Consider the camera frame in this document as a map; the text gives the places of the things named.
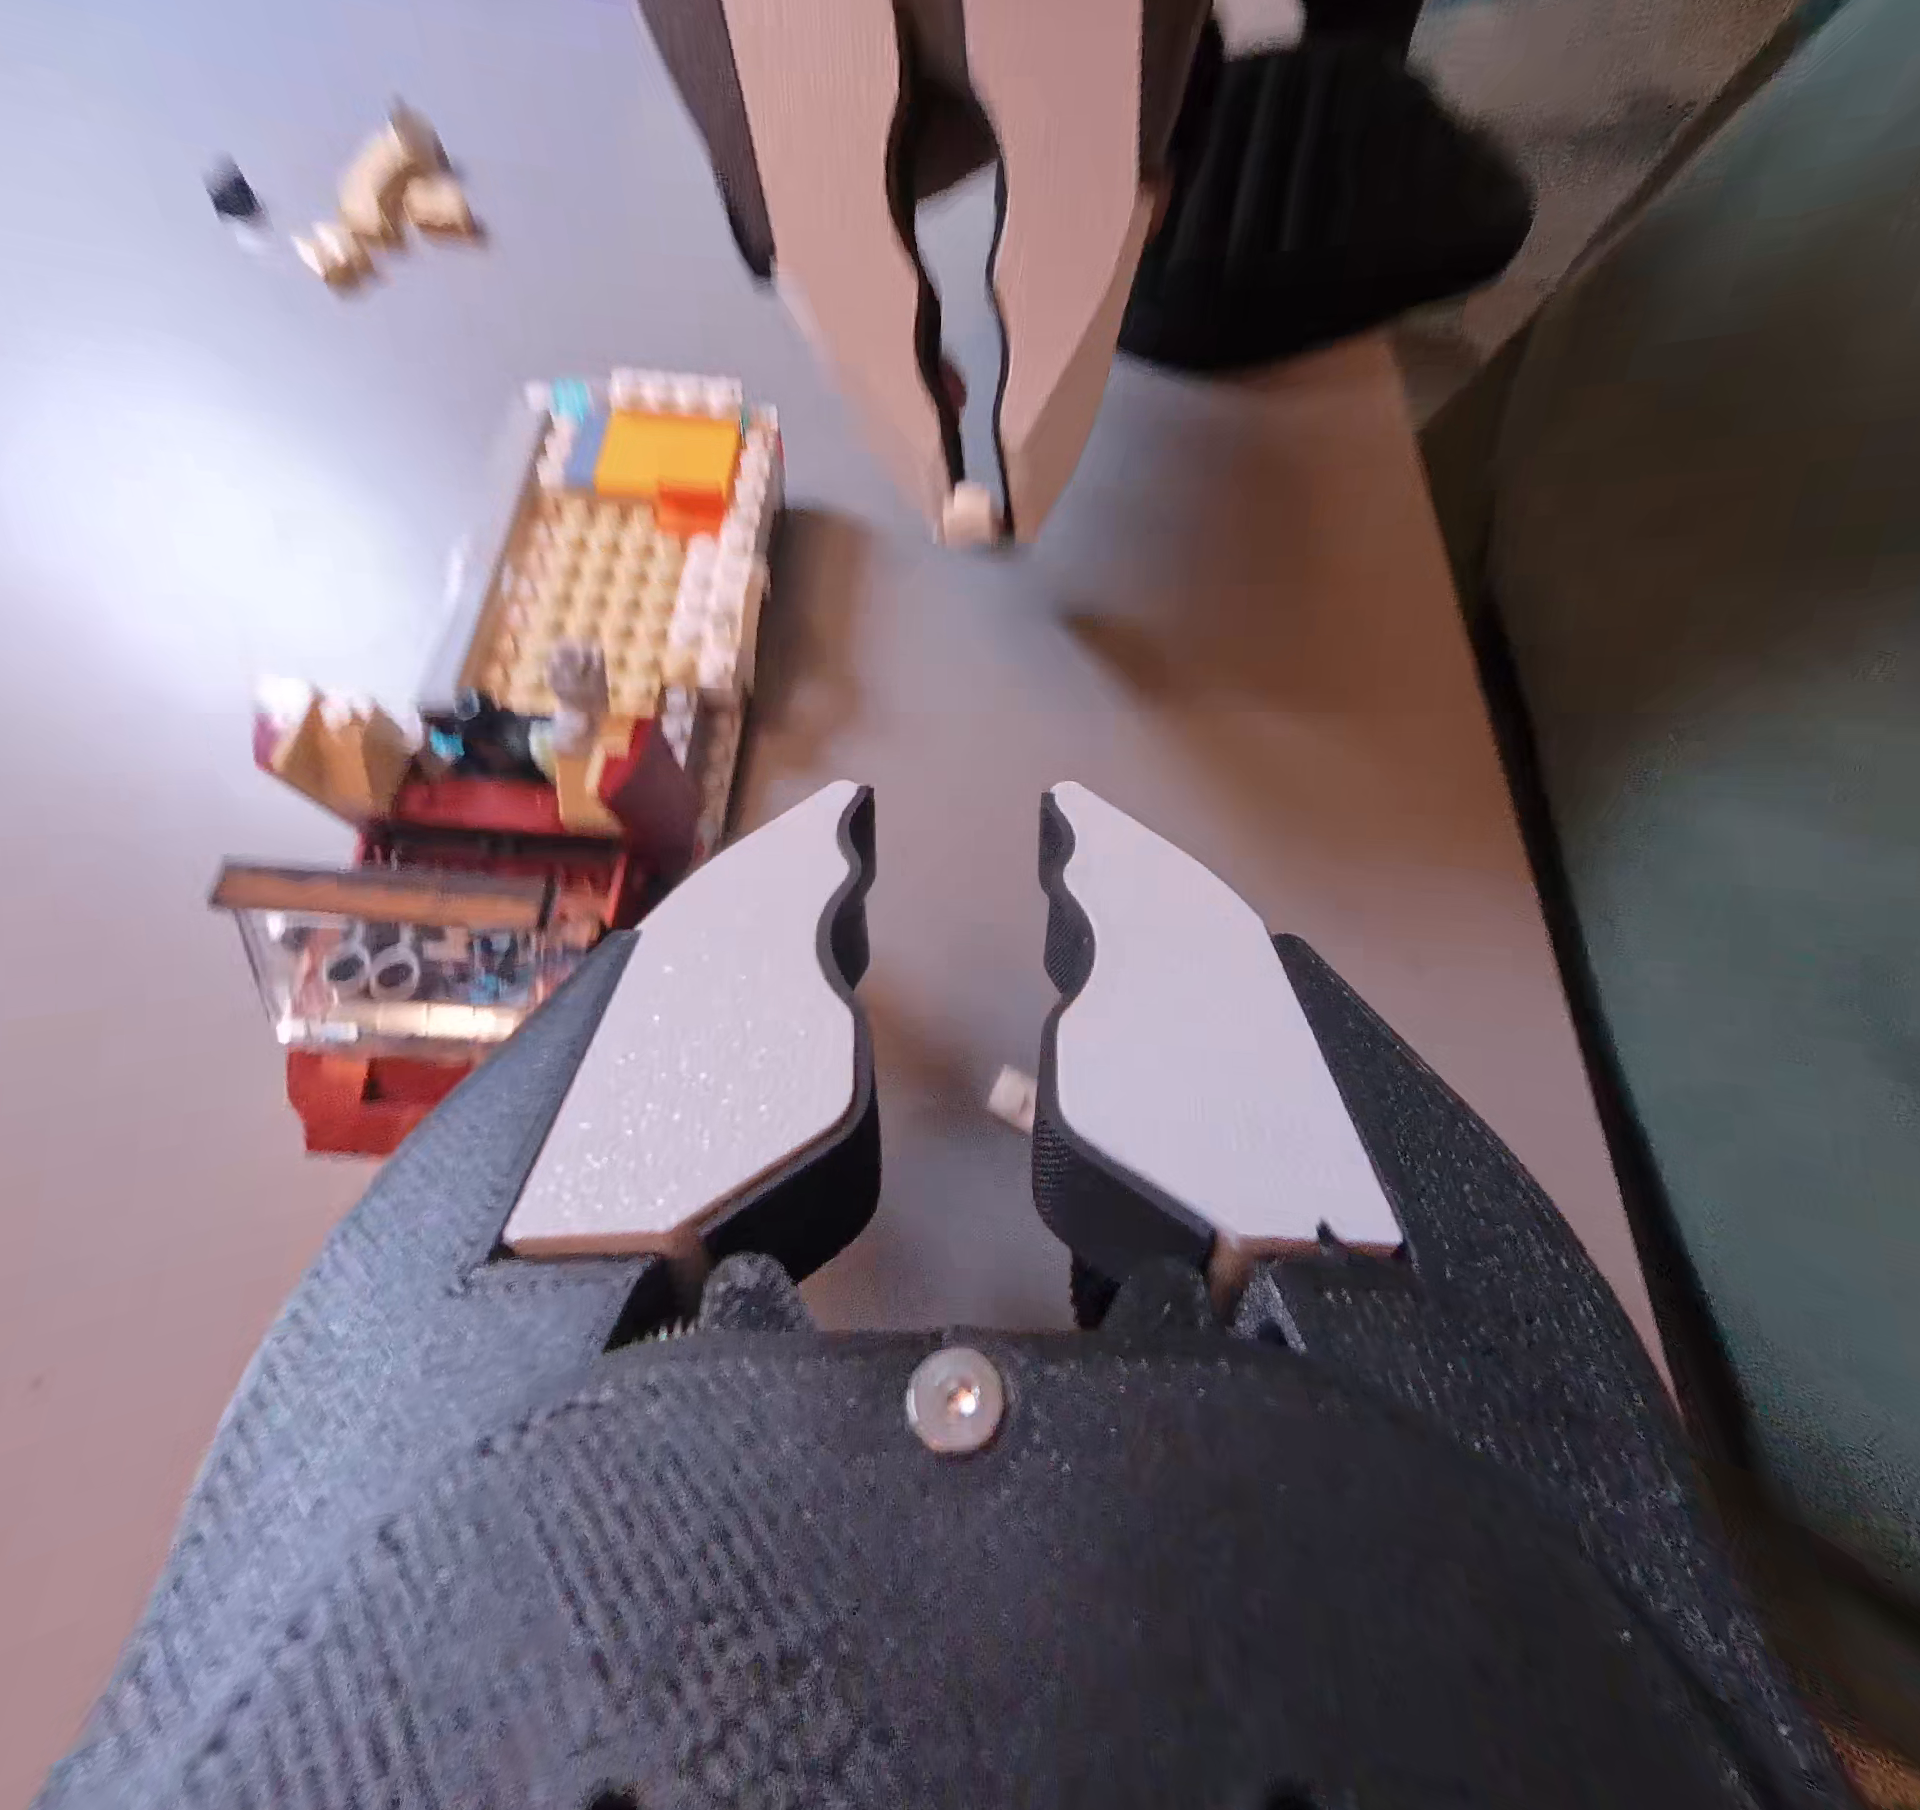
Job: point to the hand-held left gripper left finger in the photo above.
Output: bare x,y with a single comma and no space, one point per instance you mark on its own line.
721,1077

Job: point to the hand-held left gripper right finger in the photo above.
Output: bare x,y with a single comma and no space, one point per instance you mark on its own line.
1199,1077

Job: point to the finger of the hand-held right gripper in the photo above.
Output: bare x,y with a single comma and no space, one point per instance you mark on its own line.
818,191
1075,191

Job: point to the small white toy brick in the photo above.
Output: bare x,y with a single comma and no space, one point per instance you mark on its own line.
1012,1089
968,520

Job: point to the black cloth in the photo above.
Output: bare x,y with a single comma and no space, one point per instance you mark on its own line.
1322,178

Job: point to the heap of tan toy bricks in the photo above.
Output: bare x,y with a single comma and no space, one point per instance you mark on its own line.
393,194

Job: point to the toy brick model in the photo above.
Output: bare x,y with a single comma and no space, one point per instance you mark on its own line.
522,761

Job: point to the small black toy brick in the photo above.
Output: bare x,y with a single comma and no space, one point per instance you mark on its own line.
236,191

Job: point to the dark green sofa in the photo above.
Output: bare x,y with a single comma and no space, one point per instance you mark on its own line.
1727,636

